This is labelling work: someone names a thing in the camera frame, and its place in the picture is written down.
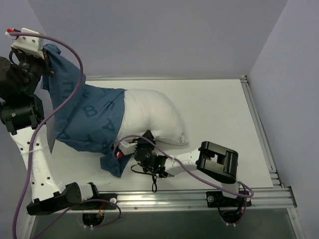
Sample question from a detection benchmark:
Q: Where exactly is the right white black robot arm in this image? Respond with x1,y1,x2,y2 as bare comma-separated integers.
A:
133,130,254,206

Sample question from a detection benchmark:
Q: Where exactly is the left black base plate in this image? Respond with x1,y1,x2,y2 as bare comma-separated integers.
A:
81,193,117,210

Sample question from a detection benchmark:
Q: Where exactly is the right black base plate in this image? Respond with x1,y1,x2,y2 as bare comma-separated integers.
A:
206,191,244,208

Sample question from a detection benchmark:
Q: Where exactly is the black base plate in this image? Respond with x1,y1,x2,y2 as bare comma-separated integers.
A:
81,193,117,210
206,191,244,208

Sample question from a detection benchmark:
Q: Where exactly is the blue cartoon print pillowcase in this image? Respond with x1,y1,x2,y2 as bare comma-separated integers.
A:
41,44,130,177

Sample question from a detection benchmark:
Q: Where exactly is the aluminium front rail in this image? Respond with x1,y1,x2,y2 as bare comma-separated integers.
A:
26,188,298,214

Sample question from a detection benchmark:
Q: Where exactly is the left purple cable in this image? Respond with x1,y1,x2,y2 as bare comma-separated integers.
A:
12,29,122,239

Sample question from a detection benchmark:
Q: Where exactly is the purple cable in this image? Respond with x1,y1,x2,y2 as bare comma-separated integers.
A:
12,29,122,239
112,134,255,222

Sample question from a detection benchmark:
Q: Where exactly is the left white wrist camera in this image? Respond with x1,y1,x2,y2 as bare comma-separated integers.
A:
5,28,44,60

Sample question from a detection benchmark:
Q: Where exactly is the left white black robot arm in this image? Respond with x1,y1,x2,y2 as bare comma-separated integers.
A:
0,49,101,216

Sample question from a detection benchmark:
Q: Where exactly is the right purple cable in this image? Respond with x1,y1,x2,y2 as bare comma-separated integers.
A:
112,134,255,222

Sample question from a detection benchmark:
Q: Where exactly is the white pillow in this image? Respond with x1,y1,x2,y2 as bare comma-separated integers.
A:
116,89,188,146

